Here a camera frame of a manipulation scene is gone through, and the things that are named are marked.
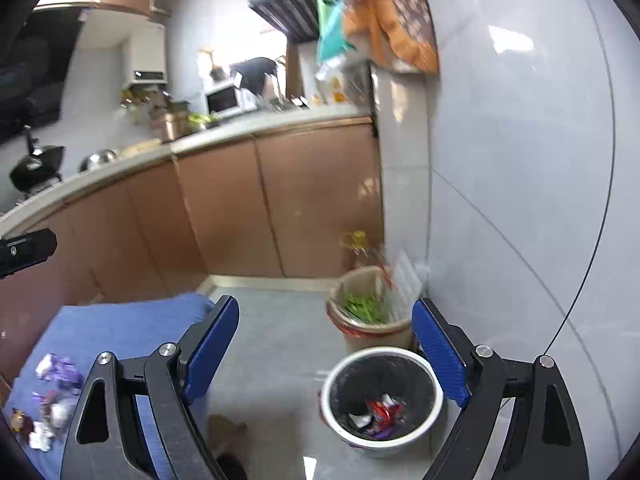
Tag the beige bin with red bag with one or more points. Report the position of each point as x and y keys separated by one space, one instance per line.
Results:
x=372 y=335

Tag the steel bowl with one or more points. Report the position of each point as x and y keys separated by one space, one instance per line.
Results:
x=96 y=160

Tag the black wok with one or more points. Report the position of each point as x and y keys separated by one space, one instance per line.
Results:
x=35 y=165

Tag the pale cutting board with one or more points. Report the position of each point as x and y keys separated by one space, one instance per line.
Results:
x=140 y=148

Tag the black wall rack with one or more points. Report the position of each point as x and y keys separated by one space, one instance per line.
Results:
x=290 y=12

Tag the clear plastic wrapper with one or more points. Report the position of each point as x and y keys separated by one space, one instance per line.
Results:
x=62 y=415

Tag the brown kitchen base cabinet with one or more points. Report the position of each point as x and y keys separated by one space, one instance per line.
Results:
x=225 y=200

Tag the copper cooking pot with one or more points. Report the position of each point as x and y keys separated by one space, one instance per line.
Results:
x=171 y=125

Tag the orange patterned apron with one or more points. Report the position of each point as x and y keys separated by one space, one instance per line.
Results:
x=390 y=15

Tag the yellow food packet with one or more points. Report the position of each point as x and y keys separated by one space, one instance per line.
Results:
x=336 y=91

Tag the hanging kitchen utensils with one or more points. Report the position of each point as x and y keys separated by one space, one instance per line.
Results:
x=142 y=96

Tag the green vegetables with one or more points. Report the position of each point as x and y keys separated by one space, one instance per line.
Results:
x=202 y=120

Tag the white microwave oven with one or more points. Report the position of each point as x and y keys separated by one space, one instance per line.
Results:
x=222 y=101

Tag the pile of colourful wrappers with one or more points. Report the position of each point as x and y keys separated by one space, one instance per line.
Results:
x=380 y=412

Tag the brown gold candy wrapper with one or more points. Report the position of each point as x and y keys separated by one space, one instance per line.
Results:
x=21 y=420

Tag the yellow cooking oil bottle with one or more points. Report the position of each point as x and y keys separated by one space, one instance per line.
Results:
x=361 y=250

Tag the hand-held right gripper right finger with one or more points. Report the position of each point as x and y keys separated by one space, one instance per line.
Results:
x=440 y=355

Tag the blue table cloth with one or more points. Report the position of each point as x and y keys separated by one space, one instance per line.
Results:
x=125 y=325

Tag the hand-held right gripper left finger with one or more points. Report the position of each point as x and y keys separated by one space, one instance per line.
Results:
x=212 y=350

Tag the green vegetable scraps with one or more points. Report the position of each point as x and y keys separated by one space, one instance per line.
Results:
x=367 y=309

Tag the green plastic bag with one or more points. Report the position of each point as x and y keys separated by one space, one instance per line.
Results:
x=331 y=30

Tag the purple red wrapper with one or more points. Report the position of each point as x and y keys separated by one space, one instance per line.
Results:
x=45 y=401

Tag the white purple candy wrapper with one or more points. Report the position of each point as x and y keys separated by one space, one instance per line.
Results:
x=60 y=372

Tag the clear plastic packaging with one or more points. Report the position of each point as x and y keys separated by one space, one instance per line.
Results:
x=407 y=280

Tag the black range hood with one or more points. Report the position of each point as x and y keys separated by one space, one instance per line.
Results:
x=35 y=70

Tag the round bin with white rim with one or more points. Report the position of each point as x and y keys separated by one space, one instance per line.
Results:
x=350 y=380

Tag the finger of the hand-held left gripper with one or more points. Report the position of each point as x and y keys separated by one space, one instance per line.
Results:
x=25 y=252

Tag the white water heater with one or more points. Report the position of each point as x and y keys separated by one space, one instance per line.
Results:
x=147 y=52

